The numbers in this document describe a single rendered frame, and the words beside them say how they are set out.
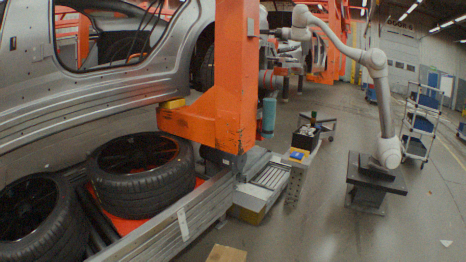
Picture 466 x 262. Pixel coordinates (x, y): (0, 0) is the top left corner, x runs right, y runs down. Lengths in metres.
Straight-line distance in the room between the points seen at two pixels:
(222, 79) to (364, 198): 1.33
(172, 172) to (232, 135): 0.33
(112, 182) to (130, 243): 0.30
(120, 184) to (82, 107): 0.40
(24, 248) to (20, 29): 0.84
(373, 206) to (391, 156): 0.54
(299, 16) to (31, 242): 1.79
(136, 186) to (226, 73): 0.65
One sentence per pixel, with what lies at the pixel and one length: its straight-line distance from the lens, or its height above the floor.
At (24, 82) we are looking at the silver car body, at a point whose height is 1.01.
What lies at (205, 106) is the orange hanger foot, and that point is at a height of 0.73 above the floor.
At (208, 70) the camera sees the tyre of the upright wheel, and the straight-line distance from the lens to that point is 1.29.
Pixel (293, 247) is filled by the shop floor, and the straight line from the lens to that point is 1.27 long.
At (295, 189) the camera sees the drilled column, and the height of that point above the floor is 0.17.
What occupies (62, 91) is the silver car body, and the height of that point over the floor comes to 0.92.
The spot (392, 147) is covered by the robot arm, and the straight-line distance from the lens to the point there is 1.34.
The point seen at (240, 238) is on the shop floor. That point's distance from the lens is 1.27.
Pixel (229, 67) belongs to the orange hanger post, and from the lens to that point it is 0.93.
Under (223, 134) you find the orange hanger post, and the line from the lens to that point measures 1.02.
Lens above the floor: 0.99
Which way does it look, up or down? 21 degrees down
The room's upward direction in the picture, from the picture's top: 1 degrees clockwise
